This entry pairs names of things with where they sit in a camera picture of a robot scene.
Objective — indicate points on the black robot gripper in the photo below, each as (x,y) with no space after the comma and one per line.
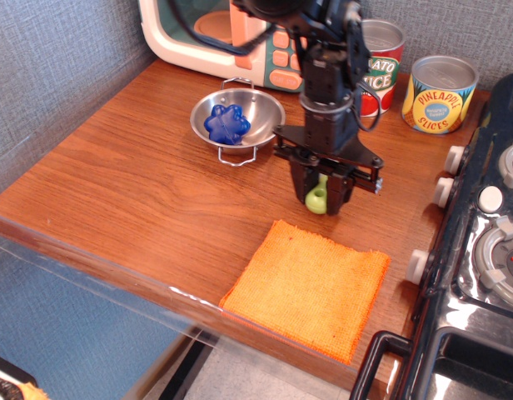
(328,143)

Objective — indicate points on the grey spatula green handle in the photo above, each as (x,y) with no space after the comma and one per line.
(316,199)

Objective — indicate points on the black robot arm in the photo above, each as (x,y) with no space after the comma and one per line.
(333,60)

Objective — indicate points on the small steel bowl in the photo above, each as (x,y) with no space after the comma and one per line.
(262,110)

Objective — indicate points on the orange woven cloth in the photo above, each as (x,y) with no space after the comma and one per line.
(309,289)

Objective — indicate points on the blue flower-shaped toy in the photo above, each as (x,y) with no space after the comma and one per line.
(227,125)

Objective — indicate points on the white stove knob middle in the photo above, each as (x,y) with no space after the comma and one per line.
(442,191)

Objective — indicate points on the white stove knob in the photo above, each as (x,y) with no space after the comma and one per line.
(442,191)
(416,266)
(453,159)

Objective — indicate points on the white stove knob lower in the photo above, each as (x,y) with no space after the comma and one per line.
(416,266)

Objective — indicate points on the toy microwave teal and cream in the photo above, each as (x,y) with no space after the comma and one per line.
(273,64)

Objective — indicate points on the white stove knob upper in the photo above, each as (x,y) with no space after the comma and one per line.
(453,159)

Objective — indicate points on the pineapple slices can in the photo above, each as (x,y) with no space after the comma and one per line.
(439,93)

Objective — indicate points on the tomato sauce can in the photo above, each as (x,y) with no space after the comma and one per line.
(385,41)

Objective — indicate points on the orange toy plate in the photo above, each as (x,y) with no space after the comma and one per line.
(216,25)

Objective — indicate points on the black toy stove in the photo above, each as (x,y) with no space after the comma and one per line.
(462,343)

